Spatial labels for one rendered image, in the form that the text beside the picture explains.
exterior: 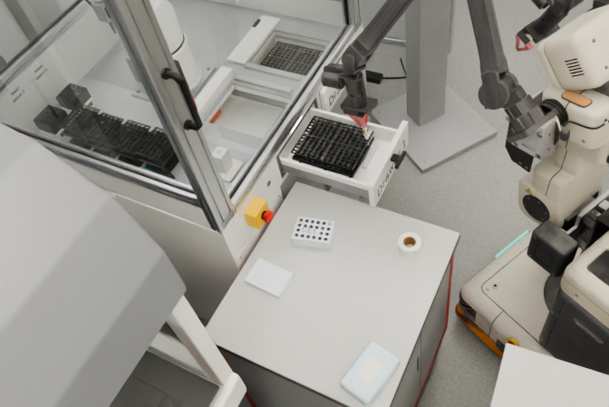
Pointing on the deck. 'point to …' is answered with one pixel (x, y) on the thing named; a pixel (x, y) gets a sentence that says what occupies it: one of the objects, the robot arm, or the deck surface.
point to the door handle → (185, 99)
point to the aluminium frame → (123, 179)
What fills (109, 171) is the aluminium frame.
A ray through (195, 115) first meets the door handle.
